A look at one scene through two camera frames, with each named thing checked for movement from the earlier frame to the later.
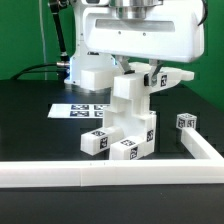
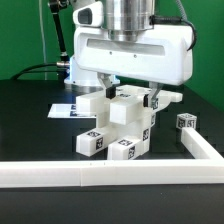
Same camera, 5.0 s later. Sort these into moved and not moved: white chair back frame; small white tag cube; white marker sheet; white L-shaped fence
Moved: white chair back frame
Not moved: white L-shaped fence; white marker sheet; small white tag cube
